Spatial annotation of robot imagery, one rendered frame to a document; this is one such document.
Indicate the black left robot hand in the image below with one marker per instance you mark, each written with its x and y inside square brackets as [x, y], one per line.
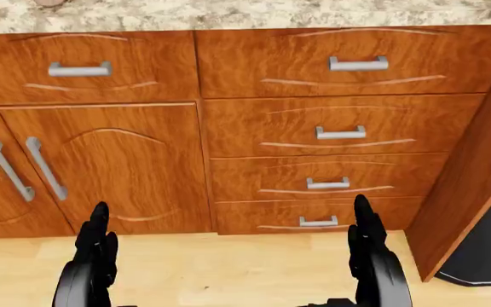
[88, 275]

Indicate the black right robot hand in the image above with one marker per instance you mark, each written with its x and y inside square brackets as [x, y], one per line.
[373, 265]

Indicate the black robot body part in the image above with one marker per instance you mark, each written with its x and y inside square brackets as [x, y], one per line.
[339, 303]

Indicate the black appliance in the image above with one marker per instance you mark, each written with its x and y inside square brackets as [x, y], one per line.
[488, 249]

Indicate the wooden cabinet side panel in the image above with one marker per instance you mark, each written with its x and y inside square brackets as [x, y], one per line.
[471, 176]

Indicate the wide wooden drawer front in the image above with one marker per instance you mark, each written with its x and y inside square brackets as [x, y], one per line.
[143, 57]
[271, 57]

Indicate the brown round object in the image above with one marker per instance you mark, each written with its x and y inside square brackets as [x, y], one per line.
[51, 2]

